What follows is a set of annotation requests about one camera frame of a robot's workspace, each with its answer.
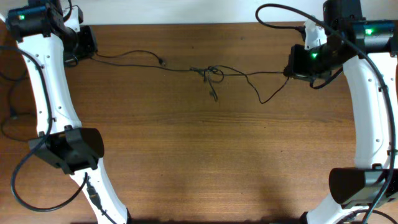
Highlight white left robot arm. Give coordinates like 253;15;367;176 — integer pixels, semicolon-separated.
6;1;132;223

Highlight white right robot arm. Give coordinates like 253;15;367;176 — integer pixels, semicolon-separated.
284;1;397;223

